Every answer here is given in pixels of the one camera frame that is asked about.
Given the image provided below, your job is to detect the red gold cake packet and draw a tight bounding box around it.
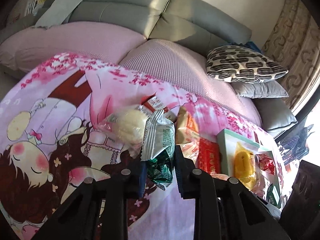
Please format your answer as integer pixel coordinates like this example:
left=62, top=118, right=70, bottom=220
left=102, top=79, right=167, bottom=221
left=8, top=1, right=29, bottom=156
left=197, top=138, right=221, bottom=175

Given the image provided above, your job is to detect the beige orange cracker packet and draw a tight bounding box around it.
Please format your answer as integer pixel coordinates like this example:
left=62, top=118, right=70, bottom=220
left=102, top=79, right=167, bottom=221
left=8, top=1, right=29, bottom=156
left=175, top=107, right=200, bottom=163

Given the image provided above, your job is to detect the silver green snack packet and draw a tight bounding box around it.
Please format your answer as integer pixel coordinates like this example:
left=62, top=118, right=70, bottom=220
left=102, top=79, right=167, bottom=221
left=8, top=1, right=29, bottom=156
left=141, top=110, right=175, bottom=191

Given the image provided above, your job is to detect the round white bun packet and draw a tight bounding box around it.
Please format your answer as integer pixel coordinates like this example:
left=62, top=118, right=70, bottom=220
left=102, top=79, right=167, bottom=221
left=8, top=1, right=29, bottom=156
left=98, top=105, right=151, bottom=157

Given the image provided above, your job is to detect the yellow pastry packet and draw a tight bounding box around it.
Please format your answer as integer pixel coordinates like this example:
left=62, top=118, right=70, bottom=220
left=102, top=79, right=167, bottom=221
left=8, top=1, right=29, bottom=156
left=233, top=142, right=257, bottom=190

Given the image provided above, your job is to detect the green small snack packet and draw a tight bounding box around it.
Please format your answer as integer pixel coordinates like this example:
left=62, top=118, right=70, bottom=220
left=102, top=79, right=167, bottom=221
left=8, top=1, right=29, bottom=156
left=266, top=184, right=281, bottom=208

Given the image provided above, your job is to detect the mint green tray box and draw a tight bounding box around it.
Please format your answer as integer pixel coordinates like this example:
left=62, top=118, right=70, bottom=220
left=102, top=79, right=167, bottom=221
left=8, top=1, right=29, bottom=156
left=216, top=129, right=284, bottom=208

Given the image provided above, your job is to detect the red foil candy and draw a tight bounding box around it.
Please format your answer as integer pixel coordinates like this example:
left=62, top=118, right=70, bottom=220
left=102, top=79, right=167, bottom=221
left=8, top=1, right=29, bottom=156
left=256, top=153, right=275, bottom=175

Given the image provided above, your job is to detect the pink cartoon tablecloth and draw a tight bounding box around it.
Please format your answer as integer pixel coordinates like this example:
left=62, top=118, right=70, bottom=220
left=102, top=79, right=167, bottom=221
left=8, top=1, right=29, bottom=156
left=1, top=53, right=284, bottom=239

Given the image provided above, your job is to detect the grey cushion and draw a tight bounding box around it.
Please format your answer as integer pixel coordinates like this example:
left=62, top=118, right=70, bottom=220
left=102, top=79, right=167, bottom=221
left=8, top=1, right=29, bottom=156
left=231, top=80, right=289, bottom=99

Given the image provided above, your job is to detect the dark red biscuit packet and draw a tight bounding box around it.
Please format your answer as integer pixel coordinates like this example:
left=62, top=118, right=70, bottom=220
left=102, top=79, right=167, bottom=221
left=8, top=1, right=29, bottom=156
left=140, top=94, right=176, bottom=122

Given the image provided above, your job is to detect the pink sofa seat cover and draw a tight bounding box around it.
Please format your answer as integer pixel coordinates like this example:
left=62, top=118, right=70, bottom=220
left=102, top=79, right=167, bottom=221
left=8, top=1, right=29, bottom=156
left=1, top=22, right=261, bottom=126

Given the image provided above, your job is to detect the black white patterned pillow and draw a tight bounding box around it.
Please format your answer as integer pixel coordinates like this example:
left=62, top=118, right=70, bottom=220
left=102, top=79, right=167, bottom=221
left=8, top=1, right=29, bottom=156
left=206, top=45, right=289, bottom=83

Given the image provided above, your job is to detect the beige patterned curtain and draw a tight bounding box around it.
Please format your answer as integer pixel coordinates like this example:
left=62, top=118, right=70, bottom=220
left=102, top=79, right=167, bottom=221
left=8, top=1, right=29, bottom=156
left=263, top=0, right=319, bottom=115

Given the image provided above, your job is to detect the grey sectional sofa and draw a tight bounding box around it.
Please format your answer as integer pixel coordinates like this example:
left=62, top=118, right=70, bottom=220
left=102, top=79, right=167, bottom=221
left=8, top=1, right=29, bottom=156
left=1, top=0, right=296, bottom=133

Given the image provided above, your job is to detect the light grey throw pillow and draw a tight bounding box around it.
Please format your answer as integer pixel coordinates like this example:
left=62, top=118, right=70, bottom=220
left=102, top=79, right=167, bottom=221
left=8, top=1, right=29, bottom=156
left=34, top=0, right=83, bottom=29

